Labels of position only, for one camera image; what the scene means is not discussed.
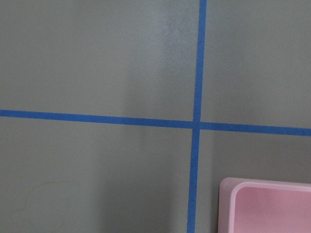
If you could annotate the pink plastic bin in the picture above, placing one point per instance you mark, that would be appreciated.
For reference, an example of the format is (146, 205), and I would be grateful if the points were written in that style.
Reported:
(260, 206)

